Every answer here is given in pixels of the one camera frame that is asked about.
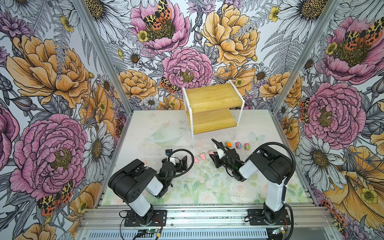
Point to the pink green toy car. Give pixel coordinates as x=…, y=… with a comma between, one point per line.
x=247, y=146

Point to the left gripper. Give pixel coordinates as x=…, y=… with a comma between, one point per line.
x=180, y=169

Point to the wooden two-tier shelf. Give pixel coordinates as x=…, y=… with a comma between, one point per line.
x=213, y=108

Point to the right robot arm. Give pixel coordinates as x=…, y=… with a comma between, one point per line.
x=274, y=161

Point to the pink blue toy car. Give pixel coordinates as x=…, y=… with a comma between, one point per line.
x=238, y=145

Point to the aluminium frame rail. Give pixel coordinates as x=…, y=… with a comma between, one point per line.
x=109, y=218

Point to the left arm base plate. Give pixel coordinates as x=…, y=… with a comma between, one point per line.
x=154, y=218

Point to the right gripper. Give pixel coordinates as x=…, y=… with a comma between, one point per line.
x=216, y=159

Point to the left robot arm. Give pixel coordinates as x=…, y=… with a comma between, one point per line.
x=130, y=183

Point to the orange green toy car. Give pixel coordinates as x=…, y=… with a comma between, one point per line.
x=228, y=144

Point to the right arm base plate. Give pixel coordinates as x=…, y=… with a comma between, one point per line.
x=261, y=217

